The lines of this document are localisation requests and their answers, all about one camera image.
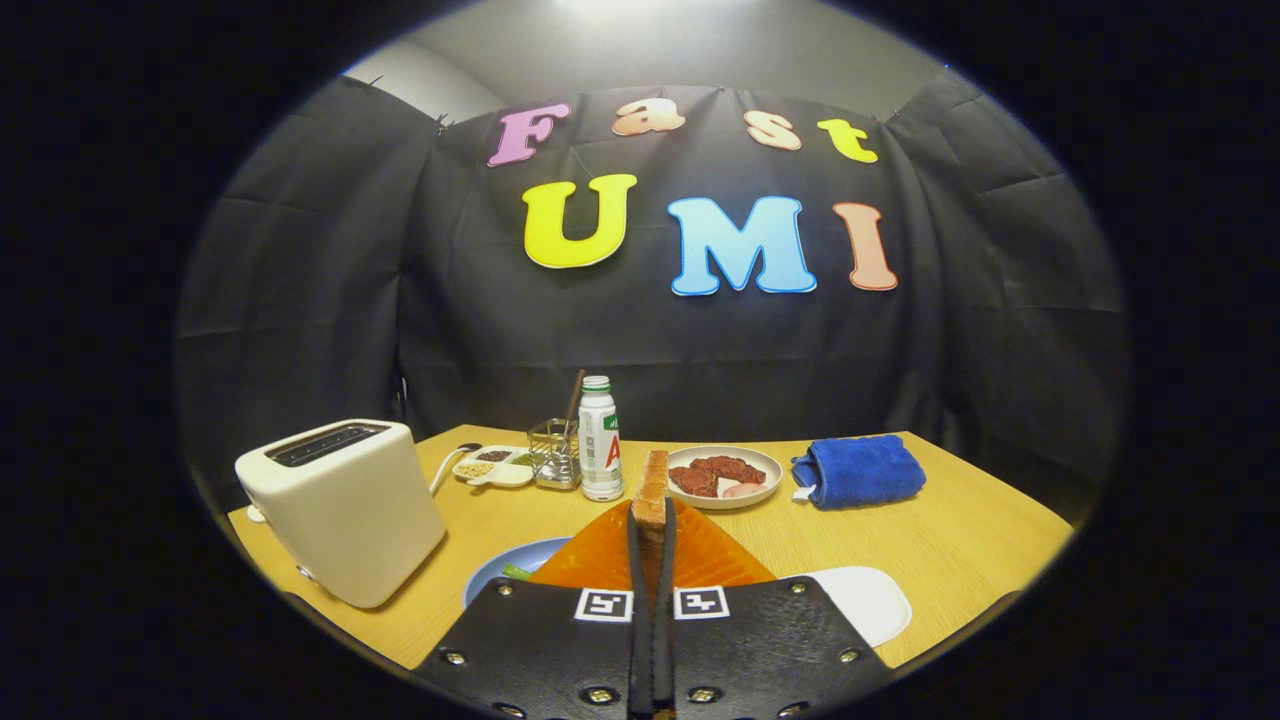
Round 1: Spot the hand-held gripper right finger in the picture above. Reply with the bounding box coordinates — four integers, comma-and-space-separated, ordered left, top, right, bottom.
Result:
652, 498, 896, 720

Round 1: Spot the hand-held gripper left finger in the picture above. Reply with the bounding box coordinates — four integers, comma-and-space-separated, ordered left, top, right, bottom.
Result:
412, 505, 653, 720

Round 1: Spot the toasted bread slice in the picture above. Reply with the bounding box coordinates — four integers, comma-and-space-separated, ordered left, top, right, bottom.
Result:
630, 449, 673, 601

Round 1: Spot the blue round plate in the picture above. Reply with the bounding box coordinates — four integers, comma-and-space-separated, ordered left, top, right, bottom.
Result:
462, 536, 576, 609

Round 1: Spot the white square plate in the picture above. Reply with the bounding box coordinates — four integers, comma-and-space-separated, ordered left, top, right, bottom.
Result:
800, 566, 913, 649

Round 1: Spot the white condiment tray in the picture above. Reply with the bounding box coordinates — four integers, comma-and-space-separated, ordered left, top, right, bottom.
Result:
452, 445, 537, 489

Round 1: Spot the beige round plate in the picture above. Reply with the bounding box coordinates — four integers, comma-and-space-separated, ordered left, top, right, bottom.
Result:
664, 445, 784, 511

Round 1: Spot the folded blue towel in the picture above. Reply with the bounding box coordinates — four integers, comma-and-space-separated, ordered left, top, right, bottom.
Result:
790, 433, 928, 511

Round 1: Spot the white plastic bottle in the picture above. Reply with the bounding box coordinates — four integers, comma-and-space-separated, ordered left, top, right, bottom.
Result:
578, 375, 625, 502

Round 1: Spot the white toaster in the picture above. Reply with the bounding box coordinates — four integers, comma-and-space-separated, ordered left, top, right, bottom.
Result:
234, 419, 447, 610

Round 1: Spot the black backdrop cloth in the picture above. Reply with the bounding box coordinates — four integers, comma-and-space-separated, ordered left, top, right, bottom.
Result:
175, 70, 1131, 521

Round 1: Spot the wire mesh holder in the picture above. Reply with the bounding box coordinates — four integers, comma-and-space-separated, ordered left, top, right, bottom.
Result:
527, 418, 583, 491

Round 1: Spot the white toaster cable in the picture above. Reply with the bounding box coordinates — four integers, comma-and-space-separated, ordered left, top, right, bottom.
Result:
430, 442, 483, 496

